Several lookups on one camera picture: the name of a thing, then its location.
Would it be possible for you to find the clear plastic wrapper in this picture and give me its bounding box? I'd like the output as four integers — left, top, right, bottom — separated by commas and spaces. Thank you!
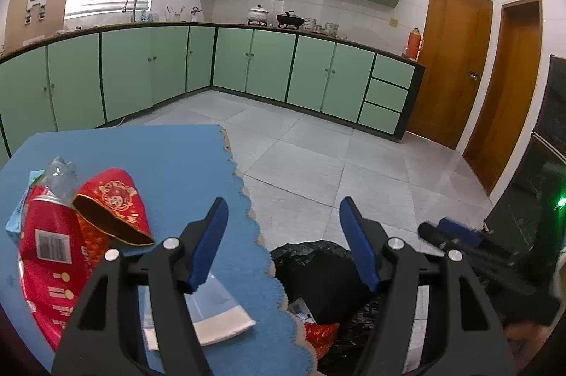
43, 155, 80, 209

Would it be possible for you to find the black glass cabinet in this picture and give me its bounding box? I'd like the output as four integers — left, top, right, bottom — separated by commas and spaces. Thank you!
484, 55, 566, 297

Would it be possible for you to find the bin with black bag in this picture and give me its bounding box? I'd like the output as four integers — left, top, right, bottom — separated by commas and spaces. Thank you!
270, 240, 399, 376

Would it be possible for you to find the red barcode snack bag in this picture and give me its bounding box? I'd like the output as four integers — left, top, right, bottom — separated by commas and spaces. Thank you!
18, 183, 96, 352

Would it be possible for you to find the light blue packet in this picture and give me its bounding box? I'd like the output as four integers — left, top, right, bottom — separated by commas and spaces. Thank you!
5, 170, 45, 236

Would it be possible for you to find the narrow wooden door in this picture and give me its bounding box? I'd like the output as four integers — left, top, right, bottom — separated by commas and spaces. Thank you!
462, 0, 544, 195

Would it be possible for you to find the wide wooden door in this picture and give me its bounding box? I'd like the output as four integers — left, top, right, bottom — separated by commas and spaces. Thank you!
406, 0, 494, 151

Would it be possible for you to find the black wok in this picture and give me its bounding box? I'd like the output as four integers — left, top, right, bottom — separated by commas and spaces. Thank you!
276, 11, 306, 29

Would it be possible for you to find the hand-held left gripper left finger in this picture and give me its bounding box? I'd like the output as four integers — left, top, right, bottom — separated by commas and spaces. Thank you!
52, 196, 231, 376

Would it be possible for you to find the red gold paper cup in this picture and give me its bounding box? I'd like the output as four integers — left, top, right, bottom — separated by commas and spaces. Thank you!
72, 168, 155, 247

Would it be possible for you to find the brown cardboard box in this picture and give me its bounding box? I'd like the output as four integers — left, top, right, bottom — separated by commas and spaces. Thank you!
4, 0, 70, 55

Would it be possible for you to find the white lidded pot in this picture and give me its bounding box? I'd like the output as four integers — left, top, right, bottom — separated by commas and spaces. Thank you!
247, 4, 270, 25

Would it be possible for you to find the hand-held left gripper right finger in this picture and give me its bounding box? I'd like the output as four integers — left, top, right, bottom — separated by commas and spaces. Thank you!
340, 196, 516, 376

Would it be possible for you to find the red thermos flask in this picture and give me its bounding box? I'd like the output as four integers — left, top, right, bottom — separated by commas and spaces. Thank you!
407, 26, 422, 60

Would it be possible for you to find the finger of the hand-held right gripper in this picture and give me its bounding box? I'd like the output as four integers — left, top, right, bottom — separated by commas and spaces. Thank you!
418, 222, 483, 266
439, 218, 482, 246

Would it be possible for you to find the green base cabinet run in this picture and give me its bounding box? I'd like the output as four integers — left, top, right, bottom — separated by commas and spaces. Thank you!
0, 21, 426, 171

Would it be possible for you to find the blue scalloped tablecloth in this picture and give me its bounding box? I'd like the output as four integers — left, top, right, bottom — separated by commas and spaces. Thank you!
0, 125, 317, 374

